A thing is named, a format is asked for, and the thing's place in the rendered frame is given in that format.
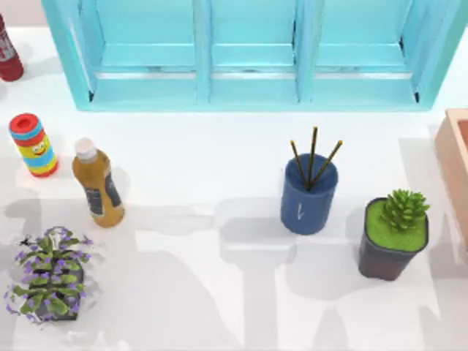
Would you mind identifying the dark pencil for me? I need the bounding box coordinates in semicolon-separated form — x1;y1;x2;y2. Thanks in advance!
309;139;344;186
290;140;310;191
306;126;319;191

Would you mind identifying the blue pen cup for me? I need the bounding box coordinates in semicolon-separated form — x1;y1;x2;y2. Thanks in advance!
280;154;339;236

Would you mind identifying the light blue rack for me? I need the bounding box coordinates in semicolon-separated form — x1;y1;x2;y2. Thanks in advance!
40;0;468;113

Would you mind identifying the amber bottle with white cap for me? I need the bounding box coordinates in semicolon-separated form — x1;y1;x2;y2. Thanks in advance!
71;137;126;229

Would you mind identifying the green succulent in dark pot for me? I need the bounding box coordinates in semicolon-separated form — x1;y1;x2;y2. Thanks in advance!
357;189;431;282

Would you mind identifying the striped colourful can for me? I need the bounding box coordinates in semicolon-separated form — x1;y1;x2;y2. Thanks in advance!
8;113;60;178

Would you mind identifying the purple flower plant pot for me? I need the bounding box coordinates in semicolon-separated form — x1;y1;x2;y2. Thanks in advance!
3;226;95;325

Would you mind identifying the salmon-coloured box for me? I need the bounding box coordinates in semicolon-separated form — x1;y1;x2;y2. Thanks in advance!
434;107;468;253

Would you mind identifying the dark red bottle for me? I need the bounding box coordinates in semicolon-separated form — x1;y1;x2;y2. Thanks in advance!
0;13;25;83

